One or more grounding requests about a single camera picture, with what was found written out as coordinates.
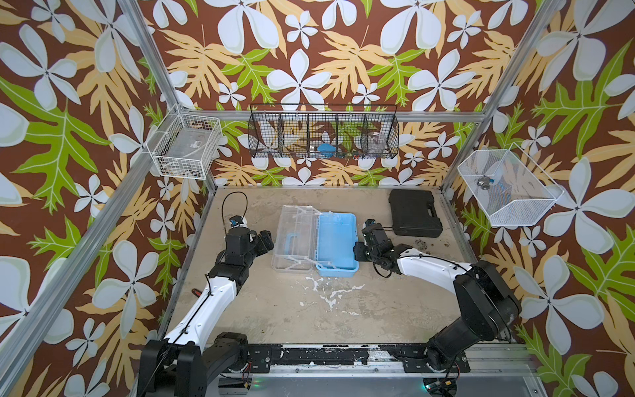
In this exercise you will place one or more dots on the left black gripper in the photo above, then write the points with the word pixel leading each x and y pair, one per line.
pixel 260 241

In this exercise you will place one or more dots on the black plastic tool case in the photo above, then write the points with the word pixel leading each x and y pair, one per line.
pixel 414 215

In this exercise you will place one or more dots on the white wire basket left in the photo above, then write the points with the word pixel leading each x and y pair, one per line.
pixel 184 143

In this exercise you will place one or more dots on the small metal item in basket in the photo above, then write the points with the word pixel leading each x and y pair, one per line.
pixel 484 182

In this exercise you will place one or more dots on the black wire mesh basket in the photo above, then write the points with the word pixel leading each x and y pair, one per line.
pixel 357 130

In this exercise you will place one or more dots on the white mesh basket right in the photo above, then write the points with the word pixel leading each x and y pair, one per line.
pixel 522 192

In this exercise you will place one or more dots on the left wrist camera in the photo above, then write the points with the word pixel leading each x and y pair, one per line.
pixel 237 221

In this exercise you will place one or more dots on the blue item in black basket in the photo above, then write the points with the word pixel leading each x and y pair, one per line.
pixel 326 150

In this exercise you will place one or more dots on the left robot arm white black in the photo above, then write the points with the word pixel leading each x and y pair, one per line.
pixel 180 364

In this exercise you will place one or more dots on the blue clear plastic toolbox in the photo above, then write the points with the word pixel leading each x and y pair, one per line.
pixel 308 240

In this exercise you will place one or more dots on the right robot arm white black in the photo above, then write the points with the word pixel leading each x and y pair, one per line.
pixel 488 307

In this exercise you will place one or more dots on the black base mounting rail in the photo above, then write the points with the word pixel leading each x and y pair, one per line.
pixel 411 357

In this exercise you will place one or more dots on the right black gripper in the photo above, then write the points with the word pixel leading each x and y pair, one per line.
pixel 358 251

